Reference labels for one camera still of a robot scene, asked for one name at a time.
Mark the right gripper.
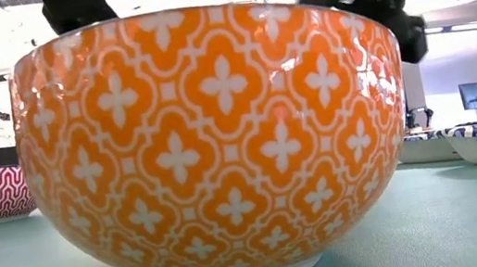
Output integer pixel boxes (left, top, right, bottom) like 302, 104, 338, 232
297, 0, 436, 81

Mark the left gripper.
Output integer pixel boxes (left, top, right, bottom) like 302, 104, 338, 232
39, 0, 119, 38

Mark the orange white-patterned ceramic bowl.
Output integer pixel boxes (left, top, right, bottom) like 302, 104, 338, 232
0, 0, 431, 267

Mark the black background stand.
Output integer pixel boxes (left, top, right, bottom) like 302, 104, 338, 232
405, 104, 437, 131

